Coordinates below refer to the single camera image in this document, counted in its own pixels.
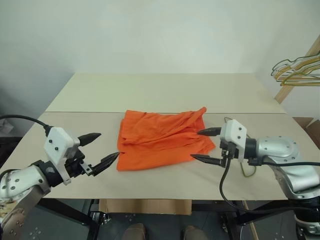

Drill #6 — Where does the wooden rack post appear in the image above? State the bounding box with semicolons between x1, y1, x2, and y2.
274;33;320;104

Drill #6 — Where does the open cardboard box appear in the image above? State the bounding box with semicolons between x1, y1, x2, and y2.
292;116;320;141

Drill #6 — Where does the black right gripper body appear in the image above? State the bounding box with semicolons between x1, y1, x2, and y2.
219;140;239;168

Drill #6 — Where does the yellow wire hanger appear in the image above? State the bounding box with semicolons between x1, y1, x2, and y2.
274;56;320;88

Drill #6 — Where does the black metal table frame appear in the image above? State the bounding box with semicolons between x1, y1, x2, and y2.
37;199;298;240

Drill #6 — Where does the thin wooden stick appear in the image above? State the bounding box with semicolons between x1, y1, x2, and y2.
242;199;260;240

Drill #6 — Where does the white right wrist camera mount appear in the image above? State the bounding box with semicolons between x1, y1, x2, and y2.
219;119;248;162

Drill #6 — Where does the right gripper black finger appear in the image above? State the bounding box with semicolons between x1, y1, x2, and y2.
196;126;223;137
190;154;227;168

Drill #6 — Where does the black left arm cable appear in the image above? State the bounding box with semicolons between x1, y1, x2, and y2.
0;114;51;137

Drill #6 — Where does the orange cloth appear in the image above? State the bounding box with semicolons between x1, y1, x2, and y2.
116;106;216;173

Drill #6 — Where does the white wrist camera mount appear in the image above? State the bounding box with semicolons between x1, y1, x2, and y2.
219;119;248;162
43;126;81;186

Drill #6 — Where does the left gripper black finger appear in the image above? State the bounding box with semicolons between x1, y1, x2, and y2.
76;132;102;148
93;151;121;176

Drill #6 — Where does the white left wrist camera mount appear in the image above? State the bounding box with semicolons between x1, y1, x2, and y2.
43;126;81;186

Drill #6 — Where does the flat brown cardboard sheet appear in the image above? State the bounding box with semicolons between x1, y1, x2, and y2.
99;199;192;216

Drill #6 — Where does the black right forearm cable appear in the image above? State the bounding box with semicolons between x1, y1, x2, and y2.
248;157;320;168

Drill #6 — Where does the brown rounded shape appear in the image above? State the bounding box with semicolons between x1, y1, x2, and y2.
121;223;147;240

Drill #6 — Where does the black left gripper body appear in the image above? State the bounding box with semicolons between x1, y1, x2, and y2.
64;149;98;179

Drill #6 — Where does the black looping right wrist cable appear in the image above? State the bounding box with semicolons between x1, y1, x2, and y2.
218;159;297;216

